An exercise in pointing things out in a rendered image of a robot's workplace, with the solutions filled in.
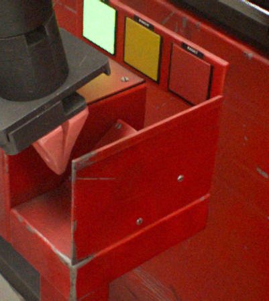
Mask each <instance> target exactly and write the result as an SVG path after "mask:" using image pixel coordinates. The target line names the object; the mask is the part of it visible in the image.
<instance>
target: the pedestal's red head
mask: <svg viewBox="0 0 269 301"><path fill-rule="evenodd" d="M109 6H111V7H112V8H114V9H116V10H117V36H116V51H115V57H114V56H111V55H110V54H109V53H107V52H105V51H104V50H102V49H100V48H99V47H98V46H96V45H95V44H93V43H92V42H90V41H88V40H85V39H84V38H83V37H82V29H83V0H76V36H77V38H78V39H80V40H82V41H83V42H85V43H87V44H88V45H90V46H92V47H93V48H94V49H96V50H97V51H99V52H100V53H101V54H104V55H105V56H107V57H108V58H109V64H110V68H111V74H110V76H107V75H106V74H105V73H102V74H100V75H99V76H98V77H96V78H95V79H93V80H92V81H90V82H89V83H87V84H86V85H84V86H83V87H80V89H78V90H76V91H77V92H78V93H80V95H82V96H83V97H84V98H85V99H86V103H87V107H88V111H89V114H88V116H87V118H86V120H85V122H84V124H83V127H82V128H81V130H80V134H79V135H78V137H77V139H76V142H75V144H74V146H73V148H72V150H71V152H70V156H69V159H68V162H67V166H66V168H65V171H64V172H63V173H62V174H61V175H58V174H57V173H55V172H54V171H53V170H51V168H49V166H47V164H46V162H45V161H44V160H43V158H42V157H41V156H40V154H39V153H38V151H37V150H36V149H35V148H34V147H33V145H32V144H31V145H30V146H29V147H27V148H26V149H24V150H22V151H20V152H19V153H17V154H15V155H8V154H7V153H6V152H5V151H4V150H1V149H0V235H1V236H2V237H3V238H4V239H5V240H6V241H7V242H9V243H11V246H12V247H13V248H14V249H16V250H17V251H18V252H19V253H20V254H21V255H22V256H23V257H24V258H25V259H26V260H27V261H28V262H29V263H30V264H31V265H33V266H34V267H35V268H36V269H37V270H38V271H39V272H40V273H41V274H42V275H43V276H44V277H45V278H46V279H47V280H48V281H49V282H50V283H51V284H52V285H53V286H54V287H55V288H56V289H57V290H58V291H59V292H61V294H62V295H63V296H64V297H65V298H66V299H68V300H69V301H78V300H80V299H83V298H85V297H86V296H88V295H90V294H92V293H93V292H95V291H96V290H98V289H100V288H102V287H103V286H105V285H107V284H109V283H111V282H112V281H115V280H116V279H118V278H120V277H121V276H123V275H125V274H127V273H129V272H130V271H131V270H133V269H135V268H137V267H139V266H140V265H142V264H144V263H146V262H148V261H149V260H151V259H153V258H155V257H157V256H159V255H160V254H162V253H163V252H165V251H167V250H169V249H170V248H172V247H175V246H177V245H178V244H179V243H181V242H183V241H185V240H187V239H188V238H190V237H192V236H193V235H195V234H197V233H198V232H200V231H202V230H205V228H206V225H207V216H208V211H209V202H210V197H211V195H210V193H211V186H212V180H213V172H214V166H215V157H216V152H217V143H218V138H219V130H220V124H221V116H222V111H223V104H224V103H225V96H226V95H225V94H223V90H224V86H225V76H226V74H228V70H229V63H228V62H226V61H224V60H223V59H221V58H219V57H218V56H215V55H214V54H211V53H210V52H208V51H206V50H204V49H203V48H201V47H199V46H197V45H196V44H194V43H192V42H191V41H189V40H187V39H186V38H182V37H181V36H179V35H178V34H176V33H174V32H172V31H171V30H169V29H167V28H165V27H164V26H162V25H160V24H159V23H157V22H154V21H152V20H150V19H149V18H147V17H146V16H144V15H142V14H140V13H139V12H137V11H135V10H133V9H132V8H130V7H128V6H126V5H124V4H122V3H120V2H118V1H117V0H109ZM134 15H136V16H138V17H140V18H142V19H143V20H145V21H146V22H148V23H151V24H152V25H154V32H156V33H157V34H159V35H161V36H162V37H163V41H162V56H161V71H160V85H158V84H157V83H155V82H153V81H152V80H150V79H149V78H147V77H145V76H144V75H143V74H141V73H139V72H137V71H135V70H133V69H132V68H131V67H129V66H128V65H126V64H125V63H124V62H123V43H124V30H125V16H128V17H129V18H131V19H132V20H133V19H134ZM172 42H173V43H175V44H177V45H178V46H180V47H181V42H184V43H186V44H188V45H189V46H191V47H193V48H194V49H196V50H198V51H199V52H201V53H203V54H204V59H203V60H205V61H207V62H208V63H210V64H211V65H213V76H212V82H211V96H210V100H208V101H206V102H204V103H200V104H198V105H195V106H192V105H191V104H189V103H187V102H185V101H183V100H181V99H180V98H179V97H177V96H176V95H175V94H173V93H171V92H169V91H168V90H167V87H168V72H169V65H170V51H171V43H172ZM145 81H147V82H149V83H151V84H153V85H154V86H156V87H158V88H160V89H161V90H163V91H164V92H165V93H167V94H169V95H170V96H172V97H173V98H175V99H177V101H179V102H181V103H183V104H185V105H187V106H188V107H190V108H189V109H187V110H185V111H183V112H180V113H178V114H177V115H174V116H172V117H170V118H167V119H164V120H161V121H160V122H157V123H155V124H153V125H151V126H148V127H147V128H144V116H145V106H146V89H147V86H146V84H145Z"/></svg>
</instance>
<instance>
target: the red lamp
mask: <svg viewBox="0 0 269 301"><path fill-rule="evenodd" d="M210 70H211V65H210V64H208V63H206V62H205V61H203V60H201V59H199V58H197V57H196V56H195V55H193V54H190V53H188V52H187V51H185V50H183V49H181V48H179V47H178V46H177V45H175V44H173V49H172V62H171V70H170V84H169V89H170V90H172V91H173V92H175V93H177V95H179V96H181V97H182V98H184V99H186V100H187V101H189V102H191V103H193V104H194V105H198V104H200V103H204V102H206V101H207V92H208V86H209V76H210Z"/></svg>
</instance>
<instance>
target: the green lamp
mask: <svg viewBox="0 0 269 301"><path fill-rule="evenodd" d="M114 20H115V10H114V9H112V8H111V7H109V6H106V5H104V4H103V3H101V2H99V1H98V0H84V22H83V36H84V37H86V38H88V39H89V40H92V41H94V42H95V43H96V44H98V45H99V46H101V47H102V48H104V49H105V50H107V51H109V52H110V53H112V54H113V35H114Z"/></svg>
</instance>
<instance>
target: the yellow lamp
mask: <svg viewBox="0 0 269 301"><path fill-rule="evenodd" d="M159 52H160V36H159V35H157V34H155V33H153V32H152V31H150V30H149V29H147V28H145V27H144V26H142V25H140V24H139V23H135V22H134V21H132V20H130V19H129V18H128V17H127V20H126V33H125V57H124V61H125V62H127V63H129V65H131V66H133V67H134V68H136V69H137V70H139V71H141V72H143V73H145V74H146V75H147V76H149V77H151V78H152V79H154V80H155V81H157V76H158V61H159Z"/></svg>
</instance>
